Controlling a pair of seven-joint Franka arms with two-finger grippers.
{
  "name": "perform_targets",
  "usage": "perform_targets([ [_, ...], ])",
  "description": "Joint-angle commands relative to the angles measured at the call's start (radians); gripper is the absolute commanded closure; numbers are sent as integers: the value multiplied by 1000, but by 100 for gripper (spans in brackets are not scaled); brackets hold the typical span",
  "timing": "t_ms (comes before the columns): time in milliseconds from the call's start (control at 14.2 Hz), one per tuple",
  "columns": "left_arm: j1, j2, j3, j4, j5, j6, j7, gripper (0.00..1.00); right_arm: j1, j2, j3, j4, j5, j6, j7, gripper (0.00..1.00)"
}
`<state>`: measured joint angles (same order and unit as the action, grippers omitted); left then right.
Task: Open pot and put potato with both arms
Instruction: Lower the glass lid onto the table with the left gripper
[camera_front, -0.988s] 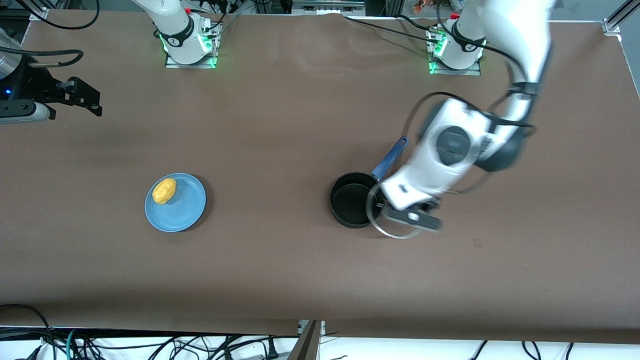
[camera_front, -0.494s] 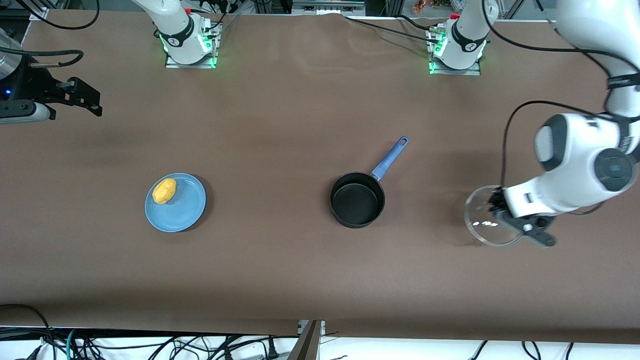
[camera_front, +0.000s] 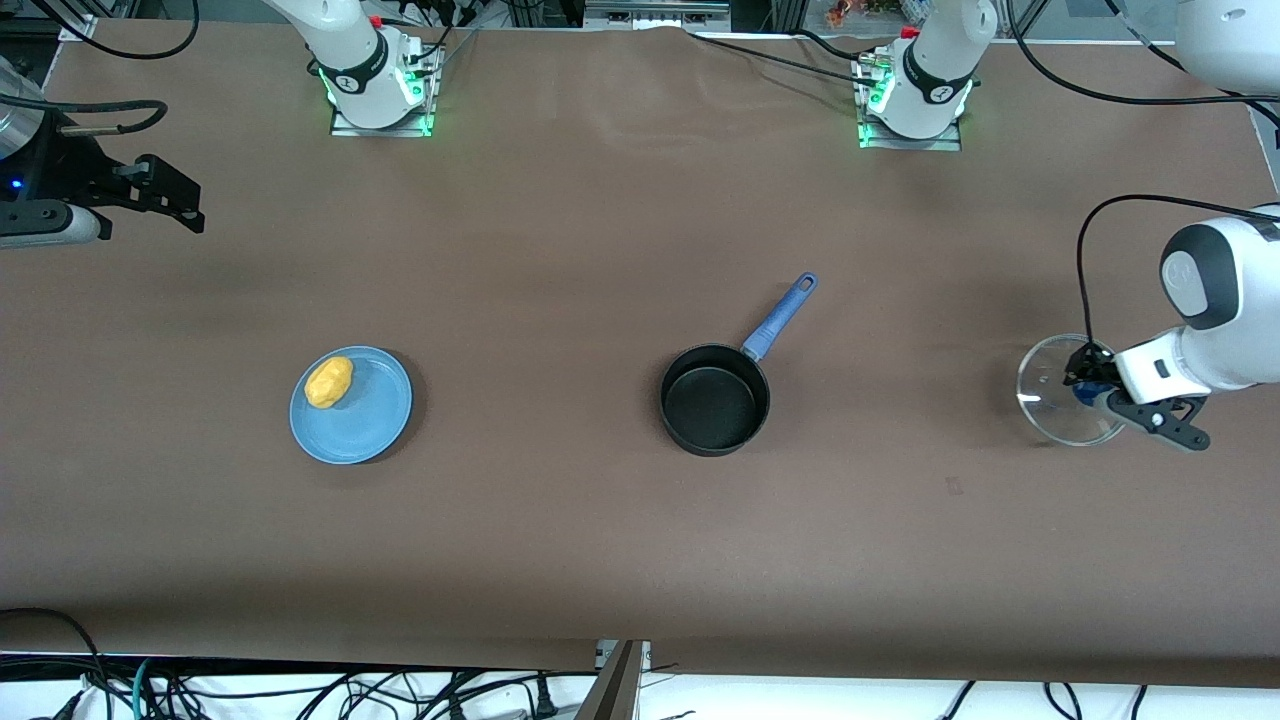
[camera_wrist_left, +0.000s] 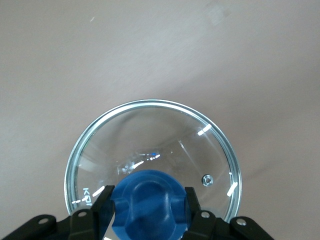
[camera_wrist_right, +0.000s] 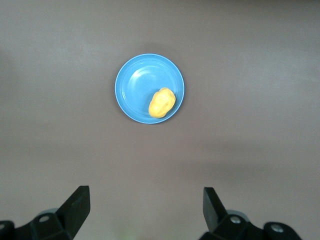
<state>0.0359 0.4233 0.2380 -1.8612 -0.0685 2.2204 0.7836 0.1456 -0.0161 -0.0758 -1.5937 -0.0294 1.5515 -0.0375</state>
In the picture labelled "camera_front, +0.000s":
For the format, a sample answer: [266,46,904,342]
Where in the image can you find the glass lid with blue knob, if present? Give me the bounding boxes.
[1016,334,1132,447]

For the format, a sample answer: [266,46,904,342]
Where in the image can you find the yellow potato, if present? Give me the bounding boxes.
[304,356,355,409]

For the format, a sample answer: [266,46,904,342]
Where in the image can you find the blue round plate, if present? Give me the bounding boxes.
[289,345,414,466]

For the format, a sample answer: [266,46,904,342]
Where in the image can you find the brown table cover sheet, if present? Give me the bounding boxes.
[0,18,1280,691]

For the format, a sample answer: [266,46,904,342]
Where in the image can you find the aluminium profile beam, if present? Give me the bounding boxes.
[573,640,653,720]

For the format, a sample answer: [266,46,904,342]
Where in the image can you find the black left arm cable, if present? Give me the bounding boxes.
[1005,0,1280,353]

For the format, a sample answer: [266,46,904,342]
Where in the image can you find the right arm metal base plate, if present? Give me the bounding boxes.
[328,40,438,138]

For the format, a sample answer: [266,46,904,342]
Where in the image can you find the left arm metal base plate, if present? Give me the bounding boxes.
[853,48,964,151]

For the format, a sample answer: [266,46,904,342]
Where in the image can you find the black pot with blue handle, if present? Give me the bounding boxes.
[659,272,819,458]

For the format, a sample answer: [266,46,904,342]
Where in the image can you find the thin black cable on table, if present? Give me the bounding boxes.
[688,28,886,89]

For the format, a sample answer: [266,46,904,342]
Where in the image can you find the black looped floor cable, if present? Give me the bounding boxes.
[0,607,113,720]

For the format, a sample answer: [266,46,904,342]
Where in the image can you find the silver aluminium frame rail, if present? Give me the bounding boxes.
[584,0,733,31]

